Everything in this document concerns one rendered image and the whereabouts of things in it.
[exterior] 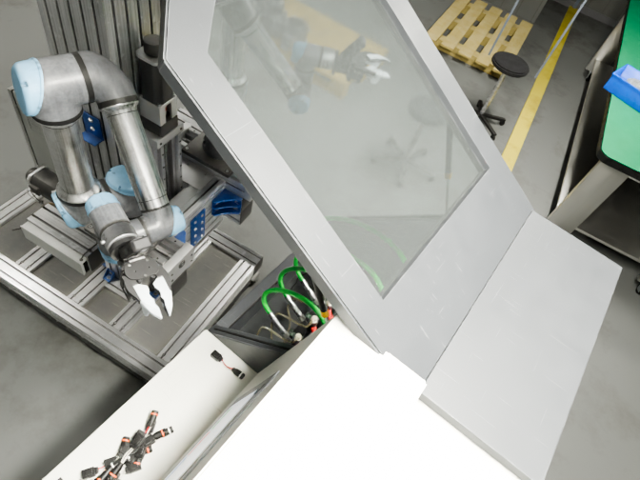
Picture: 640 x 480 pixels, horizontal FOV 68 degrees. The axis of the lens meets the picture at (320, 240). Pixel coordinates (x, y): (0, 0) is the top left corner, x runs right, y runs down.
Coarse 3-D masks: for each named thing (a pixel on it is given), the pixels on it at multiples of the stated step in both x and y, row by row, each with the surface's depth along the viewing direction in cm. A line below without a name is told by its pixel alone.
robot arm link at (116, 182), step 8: (112, 168) 144; (120, 168) 145; (112, 176) 142; (120, 176) 143; (128, 176) 144; (104, 184) 141; (112, 184) 140; (120, 184) 141; (128, 184) 142; (112, 192) 141; (120, 192) 141; (128, 192) 141; (120, 200) 142; (128, 200) 144; (136, 200) 145; (128, 208) 146; (136, 208) 148; (128, 216) 150; (136, 216) 151
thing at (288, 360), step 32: (288, 352) 118; (320, 352) 91; (352, 352) 93; (256, 384) 118; (288, 384) 86; (320, 384) 88; (352, 384) 89; (384, 384) 90; (416, 384) 92; (256, 416) 82; (288, 416) 83; (320, 416) 84; (352, 416) 85; (384, 416) 87; (224, 448) 78; (256, 448) 79; (288, 448) 80; (320, 448) 81; (352, 448) 82; (384, 448) 83
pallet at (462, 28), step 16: (464, 0) 540; (480, 0) 549; (448, 16) 507; (464, 16) 515; (480, 16) 540; (496, 16) 532; (512, 16) 541; (432, 32) 479; (464, 32) 493; (480, 32) 500; (496, 32) 508; (512, 32) 535; (528, 32) 524; (448, 48) 469; (464, 48) 473; (496, 48) 488; (512, 48) 495; (480, 64) 464
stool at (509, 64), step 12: (492, 60) 375; (504, 60) 375; (516, 60) 380; (504, 72) 369; (516, 72) 368; (528, 72) 374; (492, 96) 400; (480, 108) 422; (504, 120) 422; (492, 132) 406
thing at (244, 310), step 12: (288, 264) 175; (300, 264) 183; (276, 276) 171; (288, 276) 179; (264, 288) 167; (252, 300) 163; (228, 312) 158; (240, 312) 159; (252, 312) 169; (216, 324) 155; (228, 324) 156; (240, 324) 165
